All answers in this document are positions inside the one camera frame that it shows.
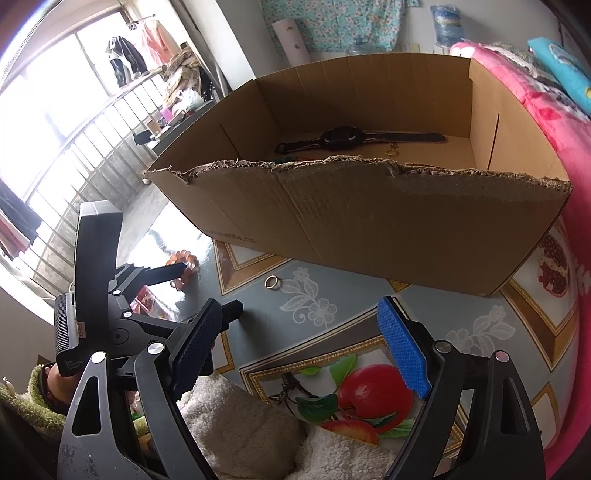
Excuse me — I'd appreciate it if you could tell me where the orange and pink bead bracelet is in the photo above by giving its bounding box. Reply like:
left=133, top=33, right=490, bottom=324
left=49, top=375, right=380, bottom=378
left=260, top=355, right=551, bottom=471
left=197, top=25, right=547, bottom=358
left=166, top=249, right=200, bottom=289

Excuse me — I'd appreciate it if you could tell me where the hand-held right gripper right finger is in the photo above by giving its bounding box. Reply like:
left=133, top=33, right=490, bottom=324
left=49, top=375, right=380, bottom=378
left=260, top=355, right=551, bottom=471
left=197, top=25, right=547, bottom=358
left=376, top=296, right=546, bottom=480

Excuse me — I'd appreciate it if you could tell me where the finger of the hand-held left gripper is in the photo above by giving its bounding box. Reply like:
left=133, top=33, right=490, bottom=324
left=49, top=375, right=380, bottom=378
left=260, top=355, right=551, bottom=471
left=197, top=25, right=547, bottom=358
left=110, top=262, right=188, bottom=305
left=221, top=300, right=245, bottom=332

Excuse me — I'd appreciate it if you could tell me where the pink hanging garment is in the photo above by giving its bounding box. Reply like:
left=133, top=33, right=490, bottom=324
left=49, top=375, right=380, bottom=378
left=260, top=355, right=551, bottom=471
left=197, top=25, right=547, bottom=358
left=139, top=18, right=178, bottom=70

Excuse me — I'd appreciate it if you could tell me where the teal floral curtain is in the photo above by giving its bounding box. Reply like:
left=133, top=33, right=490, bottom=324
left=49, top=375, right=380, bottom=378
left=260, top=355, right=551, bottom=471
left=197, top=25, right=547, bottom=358
left=261, top=0, right=421, bottom=52

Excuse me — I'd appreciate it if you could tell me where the white patterned roll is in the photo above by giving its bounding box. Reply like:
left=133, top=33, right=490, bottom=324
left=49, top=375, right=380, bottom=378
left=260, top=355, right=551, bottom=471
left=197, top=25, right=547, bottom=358
left=271, top=18, right=311, bottom=65

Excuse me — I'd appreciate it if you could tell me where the pile of clothes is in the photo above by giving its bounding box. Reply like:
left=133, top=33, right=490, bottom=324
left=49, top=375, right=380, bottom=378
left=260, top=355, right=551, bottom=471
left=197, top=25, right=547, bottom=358
left=164, top=44, right=215, bottom=100

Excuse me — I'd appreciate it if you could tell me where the person's left hand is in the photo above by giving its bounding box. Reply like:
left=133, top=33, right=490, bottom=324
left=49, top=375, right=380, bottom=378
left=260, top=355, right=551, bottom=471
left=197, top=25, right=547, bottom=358
left=44, top=362, right=77, bottom=409

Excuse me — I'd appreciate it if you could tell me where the brown cardboard box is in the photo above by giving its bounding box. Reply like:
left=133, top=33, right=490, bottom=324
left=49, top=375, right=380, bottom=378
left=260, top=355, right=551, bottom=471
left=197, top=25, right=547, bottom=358
left=144, top=53, right=573, bottom=297

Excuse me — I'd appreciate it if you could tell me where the metal balcony railing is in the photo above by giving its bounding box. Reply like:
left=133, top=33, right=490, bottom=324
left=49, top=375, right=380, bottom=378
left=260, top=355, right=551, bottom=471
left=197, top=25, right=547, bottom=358
left=28, top=69, right=208, bottom=296

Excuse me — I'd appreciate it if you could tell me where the person's left forearm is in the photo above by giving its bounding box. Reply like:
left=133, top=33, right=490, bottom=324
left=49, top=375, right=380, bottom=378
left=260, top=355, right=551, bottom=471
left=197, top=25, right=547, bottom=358
left=0, top=364, right=68, bottom=435

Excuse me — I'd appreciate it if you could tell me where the blue cartoon pillow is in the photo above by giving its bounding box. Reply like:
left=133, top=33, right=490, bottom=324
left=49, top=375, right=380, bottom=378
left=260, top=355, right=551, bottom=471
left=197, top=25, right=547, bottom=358
left=527, top=37, right=591, bottom=116

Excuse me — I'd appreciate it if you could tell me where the blue water dispenser bottle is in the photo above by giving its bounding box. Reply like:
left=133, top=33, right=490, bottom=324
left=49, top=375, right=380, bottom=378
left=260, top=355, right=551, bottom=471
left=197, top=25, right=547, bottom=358
left=430, top=4, right=465, bottom=47

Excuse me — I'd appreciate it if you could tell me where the black hanging jacket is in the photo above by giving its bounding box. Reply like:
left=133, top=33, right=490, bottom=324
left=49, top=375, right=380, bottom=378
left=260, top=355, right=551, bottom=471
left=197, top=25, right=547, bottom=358
left=108, top=36, right=148, bottom=86

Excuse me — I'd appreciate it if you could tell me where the dark hanging garment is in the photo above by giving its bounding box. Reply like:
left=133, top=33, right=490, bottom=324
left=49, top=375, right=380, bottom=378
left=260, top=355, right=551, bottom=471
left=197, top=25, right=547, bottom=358
left=0, top=182, right=42, bottom=259

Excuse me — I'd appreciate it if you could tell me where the pink floral blanket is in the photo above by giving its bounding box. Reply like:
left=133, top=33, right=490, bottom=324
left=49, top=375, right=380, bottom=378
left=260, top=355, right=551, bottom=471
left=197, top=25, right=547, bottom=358
left=450, top=41, right=591, bottom=480

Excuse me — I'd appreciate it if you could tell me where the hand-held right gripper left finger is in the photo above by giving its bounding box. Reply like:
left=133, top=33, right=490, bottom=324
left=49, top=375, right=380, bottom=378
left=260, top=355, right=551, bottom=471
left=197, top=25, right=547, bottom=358
left=56, top=298, right=223, bottom=480

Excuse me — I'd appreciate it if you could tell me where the black and pink wristwatch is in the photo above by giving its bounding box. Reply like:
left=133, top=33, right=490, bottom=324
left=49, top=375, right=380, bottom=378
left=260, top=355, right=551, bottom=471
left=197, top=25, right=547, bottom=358
left=274, top=126, right=446, bottom=154

